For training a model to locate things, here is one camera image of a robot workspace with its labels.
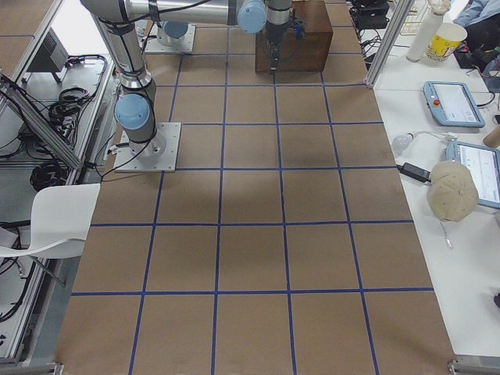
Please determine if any black power adapter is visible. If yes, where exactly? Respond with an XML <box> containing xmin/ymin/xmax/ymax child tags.
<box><xmin>396</xmin><ymin>162</ymin><xmax>430</xmax><ymax>183</ymax></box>

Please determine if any cardboard tube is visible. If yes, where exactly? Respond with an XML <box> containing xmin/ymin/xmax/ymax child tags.
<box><xmin>483</xmin><ymin>127</ymin><xmax>500</xmax><ymax>148</ymax></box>

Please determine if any yellow popcorn cup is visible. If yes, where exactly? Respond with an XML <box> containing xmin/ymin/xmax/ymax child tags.
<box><xmin>425</xmin><ymin>23</ymin><xmax>467</xmax><ymax>61</ymax></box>

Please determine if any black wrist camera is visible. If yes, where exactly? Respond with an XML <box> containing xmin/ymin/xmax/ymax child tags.
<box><xmin>291</xmin><ymin>15</ymin><xmax>305</xmax><ymax>41</ymax></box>

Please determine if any dark wooden drawer cabinet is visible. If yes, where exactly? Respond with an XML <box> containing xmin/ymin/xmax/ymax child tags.
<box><xmin>255</xmin><ymin>1</ymin><xmax>333</xmax><ymax>74</ymax></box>

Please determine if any blue teach pendant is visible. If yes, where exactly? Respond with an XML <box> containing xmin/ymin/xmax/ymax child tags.
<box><xmin>423</xmin><ymin>81</ymin><xmax>485</xmax><ymax>128</ymax></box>
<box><xmin>445</xmin><ymin>141</ymin><xmax>499</xmax><ymax>209</ymax></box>

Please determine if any far blue teach pendant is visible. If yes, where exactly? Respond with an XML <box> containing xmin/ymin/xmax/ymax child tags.
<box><xmin>423</xmin><ymin>81</ymin><xmax>485</xmax><ymax>128</ymax></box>

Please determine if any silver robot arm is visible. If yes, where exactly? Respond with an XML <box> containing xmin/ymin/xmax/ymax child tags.
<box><xmin>82</xmin><ymin>1</ymin><xmax>291</xmax><ymax>159</ymax></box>
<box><xmin>157</xmin><ymin>21</ymin><xmax>189</xmax><ymax>45</ymax></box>

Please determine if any beige baseball cap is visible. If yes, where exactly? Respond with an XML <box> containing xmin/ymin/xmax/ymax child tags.
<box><xmin>427</xmin><ymin>161</ymin><xmax>479</xmax><ymax>222</ymax></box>

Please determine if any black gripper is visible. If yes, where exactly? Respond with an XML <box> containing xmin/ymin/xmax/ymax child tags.
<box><xmin>263</xmin><ymin>22</ymin><xmax>290</xmax><ymax>74</ymax></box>

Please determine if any white light bulb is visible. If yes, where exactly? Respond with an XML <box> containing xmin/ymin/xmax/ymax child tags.
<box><xmin>391</xmin><ymin>133</ymin><xmax>416</xmax><ymax>155</ymax></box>

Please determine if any near blue teach pendant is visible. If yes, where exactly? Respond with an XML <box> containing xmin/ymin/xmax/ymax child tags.
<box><xmin>445</xmin><ymin>141</ymin><xmax>499</xmax><ymax>209</ymax></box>

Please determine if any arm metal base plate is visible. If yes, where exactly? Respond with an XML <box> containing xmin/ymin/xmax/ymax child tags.
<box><xmin>145</xmin><ymin>24</ymin><xmax>196</xmax><ymax>55</ymax></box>
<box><xmin>113</xmin><ymin>122</ymin><xmax>182</xmax><ymax>173</ymax></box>

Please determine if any white plastic chair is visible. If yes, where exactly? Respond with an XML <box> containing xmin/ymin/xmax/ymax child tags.
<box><xmin>1</xmin><ymin>184</ymin><xmax>101</xmax><ymax>259</ymax></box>

